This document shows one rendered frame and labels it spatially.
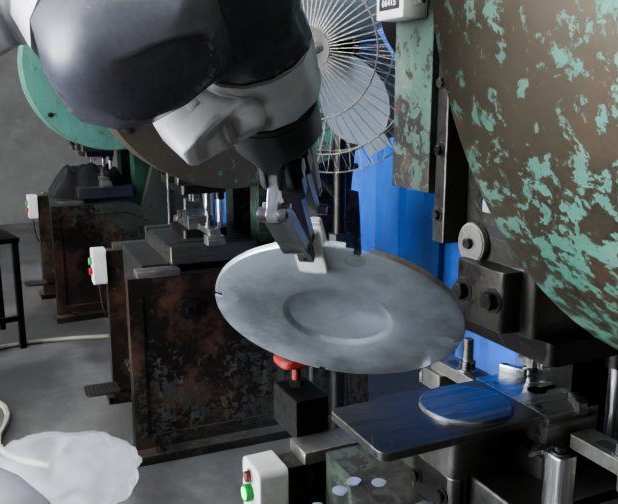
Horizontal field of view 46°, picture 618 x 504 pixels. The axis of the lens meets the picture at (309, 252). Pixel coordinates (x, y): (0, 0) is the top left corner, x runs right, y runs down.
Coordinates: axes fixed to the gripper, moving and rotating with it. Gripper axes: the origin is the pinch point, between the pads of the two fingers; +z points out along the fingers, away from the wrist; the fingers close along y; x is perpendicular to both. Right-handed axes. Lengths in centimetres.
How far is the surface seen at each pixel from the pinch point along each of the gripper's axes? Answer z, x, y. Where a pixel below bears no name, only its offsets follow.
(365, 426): 29.9, -3.5, -7.4
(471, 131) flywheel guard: -18.9, -15.6, -1.9
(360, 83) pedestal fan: 54, 11, 80
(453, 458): 35.0, -14.6, -8.6
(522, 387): 42.4, -23.6, 5.3
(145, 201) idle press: 240, 166, 183
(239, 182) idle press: 103, 55, 90
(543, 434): 38.1, -26.0, -3.1
